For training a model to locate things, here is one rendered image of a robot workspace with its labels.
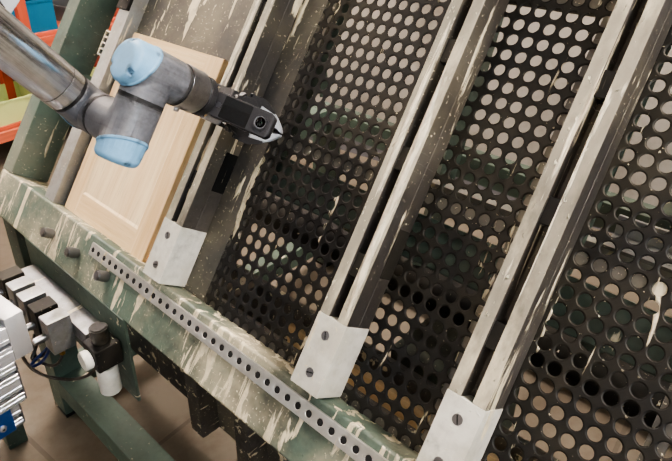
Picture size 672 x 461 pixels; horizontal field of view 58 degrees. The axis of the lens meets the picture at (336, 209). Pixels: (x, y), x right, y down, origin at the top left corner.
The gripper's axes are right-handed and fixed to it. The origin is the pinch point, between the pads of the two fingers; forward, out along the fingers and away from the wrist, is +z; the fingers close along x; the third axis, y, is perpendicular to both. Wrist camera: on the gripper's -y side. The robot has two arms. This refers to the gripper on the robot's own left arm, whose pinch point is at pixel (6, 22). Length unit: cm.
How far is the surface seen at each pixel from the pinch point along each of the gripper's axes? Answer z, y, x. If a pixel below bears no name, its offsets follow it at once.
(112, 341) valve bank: 47, -40, -44
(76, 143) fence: 32.2, -6.8, -2.6
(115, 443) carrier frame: 101, -60, -19
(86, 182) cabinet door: 37.4, -13.2, -10.0
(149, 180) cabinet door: 32.8, -7.3, -33.3
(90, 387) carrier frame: 105, -54, 7
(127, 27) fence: 17.6, 22.4, -3.9
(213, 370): 40, -33, -76
